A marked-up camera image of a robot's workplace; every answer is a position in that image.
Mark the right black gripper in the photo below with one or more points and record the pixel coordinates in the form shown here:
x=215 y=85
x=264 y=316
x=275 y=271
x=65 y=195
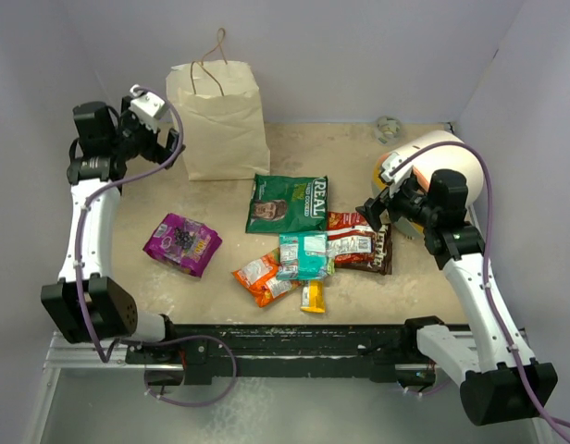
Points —
x=374 y=206

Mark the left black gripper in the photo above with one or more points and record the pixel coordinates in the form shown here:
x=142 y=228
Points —
x=155 y=153

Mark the brown paper bag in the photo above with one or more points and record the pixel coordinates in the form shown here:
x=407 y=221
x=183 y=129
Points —
x=220 y=105

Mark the green chips bag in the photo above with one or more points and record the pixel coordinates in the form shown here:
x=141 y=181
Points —
x=281 y=204

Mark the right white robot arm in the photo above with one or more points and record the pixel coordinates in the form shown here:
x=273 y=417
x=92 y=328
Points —
x=500 y=380

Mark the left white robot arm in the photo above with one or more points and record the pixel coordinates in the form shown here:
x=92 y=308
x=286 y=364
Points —
x=86 y=303

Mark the red doritos bag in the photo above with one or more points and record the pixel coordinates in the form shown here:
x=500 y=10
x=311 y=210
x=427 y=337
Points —
x=350 y=239

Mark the brown m&m's bag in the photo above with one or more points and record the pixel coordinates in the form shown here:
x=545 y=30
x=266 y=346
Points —
x=380 y=261

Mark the purple candy bag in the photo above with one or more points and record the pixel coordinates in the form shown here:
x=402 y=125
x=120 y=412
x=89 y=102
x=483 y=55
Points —
x=183 y=243

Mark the orange snack bag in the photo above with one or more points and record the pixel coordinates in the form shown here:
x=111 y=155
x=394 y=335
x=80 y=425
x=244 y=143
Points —
x=259 y=278

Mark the small tape roll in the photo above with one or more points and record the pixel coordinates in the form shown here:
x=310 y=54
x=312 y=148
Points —
x=388 y=130

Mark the teal snack packet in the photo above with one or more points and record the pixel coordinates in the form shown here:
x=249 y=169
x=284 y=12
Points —
x=304 y=256

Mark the large cylindrical drum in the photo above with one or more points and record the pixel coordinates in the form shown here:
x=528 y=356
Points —
x=451 y=166

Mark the yellow snack bar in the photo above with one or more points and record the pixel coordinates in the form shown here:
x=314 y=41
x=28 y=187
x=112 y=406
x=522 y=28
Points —
x=312 y=297

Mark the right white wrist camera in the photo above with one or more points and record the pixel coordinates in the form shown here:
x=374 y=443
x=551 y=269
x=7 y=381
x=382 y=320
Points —
x=396 y=171

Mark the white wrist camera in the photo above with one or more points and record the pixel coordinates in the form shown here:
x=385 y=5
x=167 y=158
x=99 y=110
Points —
x=147 y=106
x=396 y=171

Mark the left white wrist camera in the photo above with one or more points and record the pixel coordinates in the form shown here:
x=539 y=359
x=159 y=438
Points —
x=147 y=106

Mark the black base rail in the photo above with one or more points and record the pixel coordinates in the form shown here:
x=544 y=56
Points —
x=379 y=353

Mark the aluminium frame rail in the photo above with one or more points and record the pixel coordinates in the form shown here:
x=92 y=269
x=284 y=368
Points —
x=82 y=400

